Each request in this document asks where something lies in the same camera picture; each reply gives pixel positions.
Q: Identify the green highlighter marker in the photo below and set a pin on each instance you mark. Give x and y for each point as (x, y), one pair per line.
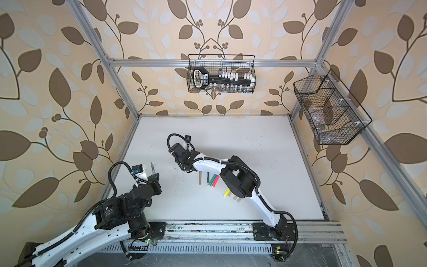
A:
(212, 180)

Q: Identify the right black wire basket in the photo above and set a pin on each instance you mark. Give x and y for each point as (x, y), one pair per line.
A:
(335, 117)

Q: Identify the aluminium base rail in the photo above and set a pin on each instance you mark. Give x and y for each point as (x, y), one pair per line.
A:
(233, 237)

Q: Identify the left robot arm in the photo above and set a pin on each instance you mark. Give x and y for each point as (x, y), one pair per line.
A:
(110, 221)

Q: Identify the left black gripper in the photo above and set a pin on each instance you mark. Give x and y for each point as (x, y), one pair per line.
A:
(155, 184)

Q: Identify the black wire basket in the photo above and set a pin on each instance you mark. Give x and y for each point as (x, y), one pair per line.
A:
(231, 61)
(335, 117)

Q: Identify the rear black wire basket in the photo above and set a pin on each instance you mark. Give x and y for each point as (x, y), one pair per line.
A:
(231, 61)

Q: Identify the black socket rail tool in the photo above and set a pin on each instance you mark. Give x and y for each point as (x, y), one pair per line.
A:
(220, 78)

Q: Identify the pink highlighter marker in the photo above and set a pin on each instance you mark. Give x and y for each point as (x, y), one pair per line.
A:
(215, 181)

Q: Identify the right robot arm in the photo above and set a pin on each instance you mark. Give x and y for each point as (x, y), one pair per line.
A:
(243, 182)

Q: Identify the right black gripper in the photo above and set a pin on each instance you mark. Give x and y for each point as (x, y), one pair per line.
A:
(193, 152)

